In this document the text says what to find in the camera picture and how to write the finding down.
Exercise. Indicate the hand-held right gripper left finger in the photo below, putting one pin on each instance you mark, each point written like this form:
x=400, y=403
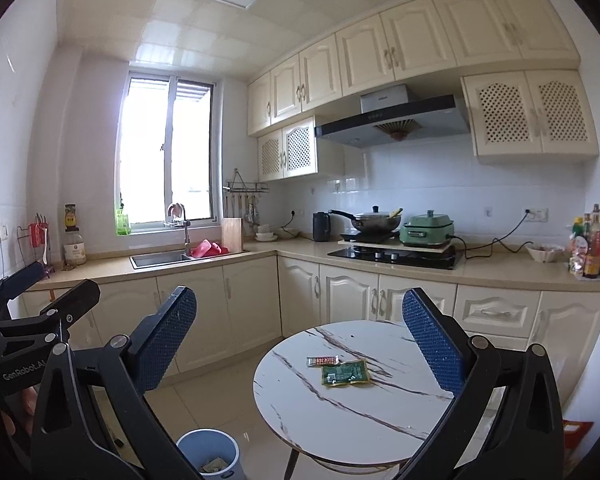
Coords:
x=167, y=340

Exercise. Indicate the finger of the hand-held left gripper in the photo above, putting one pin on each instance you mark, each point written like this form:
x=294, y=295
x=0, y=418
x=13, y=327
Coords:
x=75, y=300
x=15, y=285

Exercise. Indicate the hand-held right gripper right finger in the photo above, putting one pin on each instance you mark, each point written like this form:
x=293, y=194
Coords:
x=430, y=345

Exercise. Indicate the blue trash bin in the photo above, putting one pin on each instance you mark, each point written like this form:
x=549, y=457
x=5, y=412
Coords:
x=195, y=442

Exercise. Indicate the person's left hand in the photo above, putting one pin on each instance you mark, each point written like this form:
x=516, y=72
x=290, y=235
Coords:
x=27, y=401

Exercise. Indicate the cream sink base cabinet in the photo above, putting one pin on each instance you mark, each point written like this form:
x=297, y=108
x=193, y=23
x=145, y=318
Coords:
x=190, y=310

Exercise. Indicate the clear plastic jug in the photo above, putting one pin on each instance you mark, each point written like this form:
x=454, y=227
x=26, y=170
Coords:
x=74, y=249

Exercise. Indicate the steel sink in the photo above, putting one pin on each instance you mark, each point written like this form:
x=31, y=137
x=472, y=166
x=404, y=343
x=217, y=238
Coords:
x=160, y=260

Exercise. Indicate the yellow label bottle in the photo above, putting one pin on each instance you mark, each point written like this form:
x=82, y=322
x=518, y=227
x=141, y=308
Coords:
x=70, y=217

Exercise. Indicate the green plastic bottle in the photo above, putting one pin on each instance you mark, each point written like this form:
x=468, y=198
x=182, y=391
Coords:
x=122, y=224

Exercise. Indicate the dark green sachet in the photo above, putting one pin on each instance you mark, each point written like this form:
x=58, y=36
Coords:
x=345, y=374

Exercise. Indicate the black gas stove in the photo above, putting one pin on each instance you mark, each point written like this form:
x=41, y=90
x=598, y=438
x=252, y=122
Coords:
x=395, y=259

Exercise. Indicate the red dish basin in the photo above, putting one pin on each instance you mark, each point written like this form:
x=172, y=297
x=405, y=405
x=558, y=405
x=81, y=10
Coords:
x=207, y=250

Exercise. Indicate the cream stove base cabinet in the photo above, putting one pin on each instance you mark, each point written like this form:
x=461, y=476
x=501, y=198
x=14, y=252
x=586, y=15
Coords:
x=345, y=290

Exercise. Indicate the red patterned sachet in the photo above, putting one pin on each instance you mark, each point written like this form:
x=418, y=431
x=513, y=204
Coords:
x=322, y=361

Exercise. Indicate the metal faucet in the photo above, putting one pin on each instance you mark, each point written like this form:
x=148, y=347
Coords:
x=186, y=232

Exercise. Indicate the round marble table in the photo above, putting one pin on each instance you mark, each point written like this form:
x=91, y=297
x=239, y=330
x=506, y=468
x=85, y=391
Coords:
x=340, y=410

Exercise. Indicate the green electric cooker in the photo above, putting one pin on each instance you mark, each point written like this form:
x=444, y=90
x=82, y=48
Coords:
x=426, y=230

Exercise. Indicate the wooden cutting board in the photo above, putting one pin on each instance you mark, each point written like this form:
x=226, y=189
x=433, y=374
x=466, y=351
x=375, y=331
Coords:
x=233, y=235

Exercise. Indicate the black induction cooker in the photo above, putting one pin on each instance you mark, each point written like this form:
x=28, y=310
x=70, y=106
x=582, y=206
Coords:
x=365, y=236

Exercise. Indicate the wok with lid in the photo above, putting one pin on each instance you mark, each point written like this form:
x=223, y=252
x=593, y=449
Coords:
x=375, y=222

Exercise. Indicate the stack of white bowls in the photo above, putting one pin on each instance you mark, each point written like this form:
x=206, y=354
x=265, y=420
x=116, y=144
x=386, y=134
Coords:
x=266, y=233

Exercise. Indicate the white bowl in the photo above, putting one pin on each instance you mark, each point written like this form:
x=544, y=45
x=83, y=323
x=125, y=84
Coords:
x=544, y=253

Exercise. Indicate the black kettle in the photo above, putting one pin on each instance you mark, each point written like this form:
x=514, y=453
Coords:
x=321, y=227

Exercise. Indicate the sliding window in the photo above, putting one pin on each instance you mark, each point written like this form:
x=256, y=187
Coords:
x=147, y=155

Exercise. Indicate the hanging utensil rack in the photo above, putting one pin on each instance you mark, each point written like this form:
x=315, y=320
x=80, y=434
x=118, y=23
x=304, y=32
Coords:
x=245, y=190

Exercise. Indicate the group of condiment bottles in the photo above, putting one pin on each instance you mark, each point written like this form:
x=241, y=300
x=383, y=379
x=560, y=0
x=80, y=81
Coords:
x=590, y=247

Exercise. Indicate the small lattice door cabinet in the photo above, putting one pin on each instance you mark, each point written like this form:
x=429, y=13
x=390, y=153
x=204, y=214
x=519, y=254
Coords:
x=290, y=149

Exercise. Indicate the range hood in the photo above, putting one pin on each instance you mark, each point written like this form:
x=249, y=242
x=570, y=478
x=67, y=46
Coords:
x=390, y=120

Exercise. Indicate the wide lattice door cabinet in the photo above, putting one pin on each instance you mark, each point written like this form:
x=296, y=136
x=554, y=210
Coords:
x=527, y=112

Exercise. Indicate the cream upper cabinets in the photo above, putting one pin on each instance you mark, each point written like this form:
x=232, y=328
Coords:
x=415, y=42

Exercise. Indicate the white wall socket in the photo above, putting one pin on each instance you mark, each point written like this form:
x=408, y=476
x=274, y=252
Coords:
x=0, y=230
x=536, y=214

